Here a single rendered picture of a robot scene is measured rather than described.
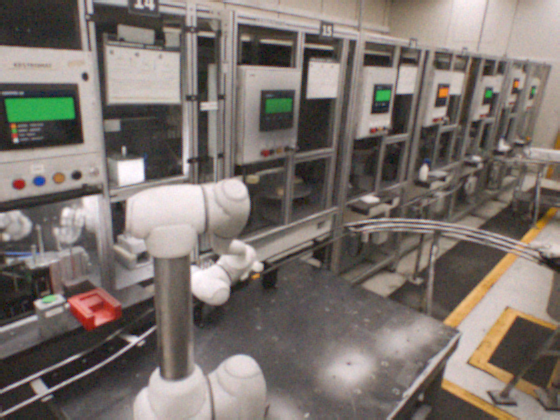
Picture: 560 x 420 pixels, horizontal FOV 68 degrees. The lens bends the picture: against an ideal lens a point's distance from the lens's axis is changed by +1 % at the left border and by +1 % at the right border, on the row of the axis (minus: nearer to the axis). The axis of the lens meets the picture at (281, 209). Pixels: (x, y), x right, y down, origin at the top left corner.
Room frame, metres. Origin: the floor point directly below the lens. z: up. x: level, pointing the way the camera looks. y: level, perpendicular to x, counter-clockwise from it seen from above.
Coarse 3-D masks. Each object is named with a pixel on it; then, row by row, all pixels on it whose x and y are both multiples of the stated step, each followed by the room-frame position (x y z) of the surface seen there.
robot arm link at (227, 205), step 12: (228, 180) 1.04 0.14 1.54; (204, 192) 1.02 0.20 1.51; (216, 192) 1.01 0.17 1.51; (228, 192) 1.00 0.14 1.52; (240, 192) 1.02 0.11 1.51; (216, 204) 1.00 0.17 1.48; (228, 204) 0.99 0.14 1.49; (240, 204) 1.01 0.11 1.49; (216, 216) 0.99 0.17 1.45; (228, 216) 1.01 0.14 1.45; (240, 216) 1.02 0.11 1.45; (216, 228) 1.01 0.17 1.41; (228, 228) 1.04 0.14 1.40; (240, 228) 1.07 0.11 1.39
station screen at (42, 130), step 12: (12, 96) 1.25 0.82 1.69; (24, 96) 1.27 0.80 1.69; (36, 96) 1.30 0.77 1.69; (48, 96) 1.32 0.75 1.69; (60, 96) 1.35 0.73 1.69; (72, 96) 1.38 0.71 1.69; (24, 120) 1.26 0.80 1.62; (36, 120) 1.29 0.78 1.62; (48, 120) 1.32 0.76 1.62; (60, 120) 1.34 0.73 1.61; (72, 120) 1.37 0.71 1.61; (12, 132) 1.24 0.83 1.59; (24, 132) 1.26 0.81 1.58; (36, 132) 1.29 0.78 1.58; (48, 132) 1.31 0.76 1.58; (60, 132) 1.34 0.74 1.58; (72, 132) 1.37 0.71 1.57; (12, 144) 1.23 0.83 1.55
